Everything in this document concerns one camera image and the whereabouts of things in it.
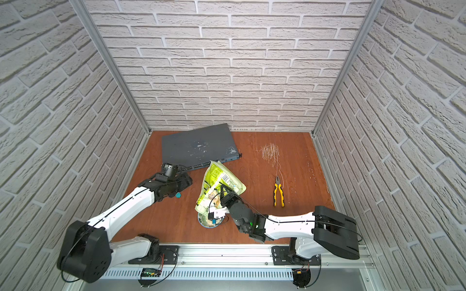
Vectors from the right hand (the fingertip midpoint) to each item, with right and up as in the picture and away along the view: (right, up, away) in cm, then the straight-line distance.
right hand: (224, 186), depth 73 cm
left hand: (-20, +1, +14) cm, 25 cm away
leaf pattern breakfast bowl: (-10, -18, +8) cm, 22 cm away
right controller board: (+31, -35, -3) cm, 47 cm away
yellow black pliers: (+27, -4, +21) cm, 34 cm away
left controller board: (-30, -36, -1) cm, 47 cm away
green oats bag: (-3, +4, +1) cm, 6 cm away
